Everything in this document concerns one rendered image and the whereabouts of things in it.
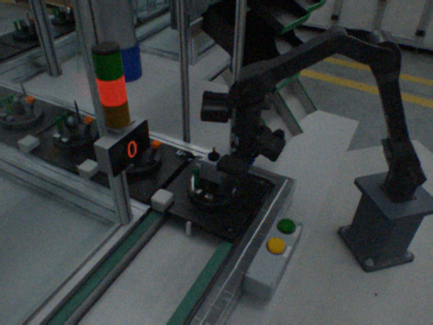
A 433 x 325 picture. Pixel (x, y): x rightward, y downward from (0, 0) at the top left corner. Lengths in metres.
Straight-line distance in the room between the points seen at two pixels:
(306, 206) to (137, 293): 0.56
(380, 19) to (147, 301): 4.37
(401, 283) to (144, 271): 0.63
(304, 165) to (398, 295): 0.51
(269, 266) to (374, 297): 0.28
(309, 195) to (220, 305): 0.52
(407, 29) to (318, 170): 3.70
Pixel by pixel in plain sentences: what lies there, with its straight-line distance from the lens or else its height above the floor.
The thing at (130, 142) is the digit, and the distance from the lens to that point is 0.79.
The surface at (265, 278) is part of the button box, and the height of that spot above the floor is 0.96.
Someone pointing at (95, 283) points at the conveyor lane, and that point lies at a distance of 0.91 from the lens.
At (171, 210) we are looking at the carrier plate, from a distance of 0.98.
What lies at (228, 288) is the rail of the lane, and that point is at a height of 0.96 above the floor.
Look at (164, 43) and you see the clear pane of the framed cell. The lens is 2.03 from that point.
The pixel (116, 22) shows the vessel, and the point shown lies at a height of 1.13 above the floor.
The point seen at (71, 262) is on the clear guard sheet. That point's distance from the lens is 0.90.
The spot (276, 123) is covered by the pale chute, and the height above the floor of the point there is 1.04.
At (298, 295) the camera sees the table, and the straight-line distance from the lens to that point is 0.99.
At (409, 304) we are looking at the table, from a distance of 1.06.
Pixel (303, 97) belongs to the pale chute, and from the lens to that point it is 1.33.
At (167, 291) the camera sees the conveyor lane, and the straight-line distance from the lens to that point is 0.90.
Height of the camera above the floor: 1.68
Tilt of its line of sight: 39 degrees down
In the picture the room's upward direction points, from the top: 1 degrees clockwise
